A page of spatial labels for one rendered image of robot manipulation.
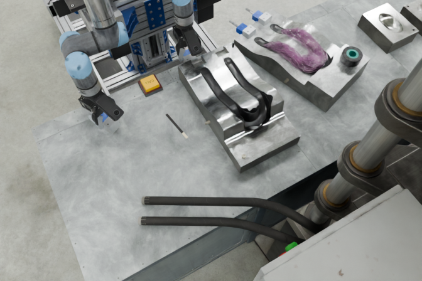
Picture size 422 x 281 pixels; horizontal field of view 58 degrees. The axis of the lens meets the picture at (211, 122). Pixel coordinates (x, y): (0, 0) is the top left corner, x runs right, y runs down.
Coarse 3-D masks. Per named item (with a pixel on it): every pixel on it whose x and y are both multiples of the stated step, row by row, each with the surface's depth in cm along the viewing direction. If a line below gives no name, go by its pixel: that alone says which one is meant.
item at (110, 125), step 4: (104, 116) 147; (108, 116) 147; (104, 120) 146; (108, 120) 145; (112, 120) 145; (104, 124) 144; (108, 124) 145; (112, 124) 144; (116, 124) 147; (104, 128) 147; (108, 128) 144; (112, 128) 146; (116, 128) 148; (112, 132) 147
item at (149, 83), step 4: (152, 76) 157; (140, 80) 157; (144, 80) 156; (148, 80) 156; (152, 80) 156; (156, 80) 156; (144, 84) 155; (148, 84) 155; (152, 84) 155; (156, 84) 155; (144, 88) 155; (148, 88) 154; (152, 88) 155
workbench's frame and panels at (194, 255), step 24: (168, 72) 164; (408, 144) 218; (336, 168) 168; (288, 192) 157; (312, 192) 184; (240, 216) 143; (264, 216) 171; (216, 240) 160; (240, 240) 188; (168, 264) 150; (192, 264) 175
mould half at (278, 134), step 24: (192, 72) 152; (216, 72) 152; (192, 96) 153; (240, 96) 143; (216, 120) 136; (240, 120) 135; (288, 120) 143; (240, 144) 138; (264, 144) 138; (288, 144) 141; (240, 168) 135
